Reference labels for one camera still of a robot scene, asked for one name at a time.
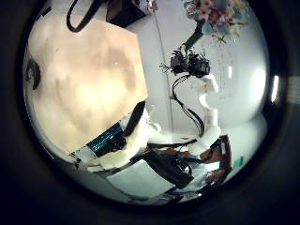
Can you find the flower bouquet green stem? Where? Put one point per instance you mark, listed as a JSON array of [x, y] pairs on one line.
[[215, 12]]

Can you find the brown cardboard box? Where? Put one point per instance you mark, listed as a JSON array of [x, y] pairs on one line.
[[125, 14]]

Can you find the black device box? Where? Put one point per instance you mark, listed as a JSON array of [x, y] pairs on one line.
[[168, 168]]

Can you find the teal strip on table edge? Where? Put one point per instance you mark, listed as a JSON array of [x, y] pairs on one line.
[[104, 140]]

